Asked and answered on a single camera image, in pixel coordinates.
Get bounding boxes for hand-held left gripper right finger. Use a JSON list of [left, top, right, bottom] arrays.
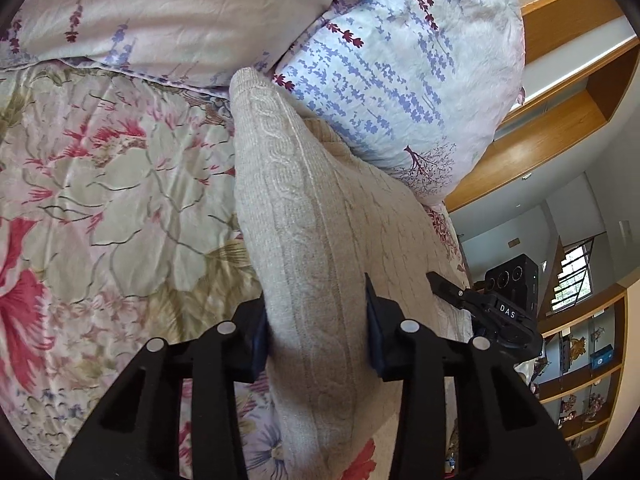
[[364, 272, 584, 480]]

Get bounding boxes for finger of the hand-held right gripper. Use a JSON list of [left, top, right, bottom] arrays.
[[425, 270, 482, 312]]

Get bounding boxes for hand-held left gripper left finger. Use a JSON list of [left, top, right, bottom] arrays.
[[55, 300, 272, 480]]

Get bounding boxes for beige cable-knit sweater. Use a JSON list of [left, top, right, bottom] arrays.
[[228, 66, 475, 480]]

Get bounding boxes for barred window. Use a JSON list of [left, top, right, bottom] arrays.
[[549, 241, 595, 313]]

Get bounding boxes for wooden bookshelf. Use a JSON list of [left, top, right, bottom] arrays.
[[517, 285, 632, 457]]

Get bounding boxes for floral bedspread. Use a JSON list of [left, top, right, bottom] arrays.
[[0, 62, 476, 480]]

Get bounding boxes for blue floral pillow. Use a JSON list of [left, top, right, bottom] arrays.
[[272, 0, 527, 207]]

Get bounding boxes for pink floral pillow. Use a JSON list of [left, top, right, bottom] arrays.
[[0, 0, 418, 90]]

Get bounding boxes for wooden headboard frame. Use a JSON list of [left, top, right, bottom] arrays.
[[444, 0, 640, 213]]

